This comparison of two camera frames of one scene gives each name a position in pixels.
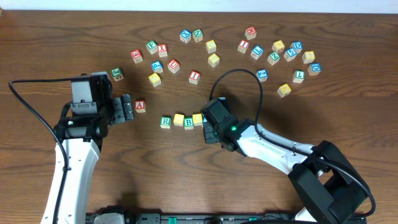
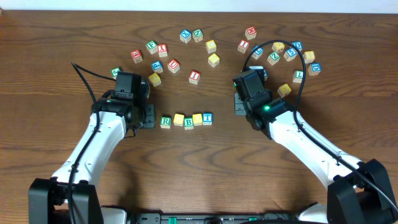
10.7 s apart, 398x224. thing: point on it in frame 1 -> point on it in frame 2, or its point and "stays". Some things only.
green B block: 188,123 stays
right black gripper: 210,133 -> 237,104
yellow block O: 198,119 stays
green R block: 165,122 stays
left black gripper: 116,110 -> 149,116
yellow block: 214,60 stays
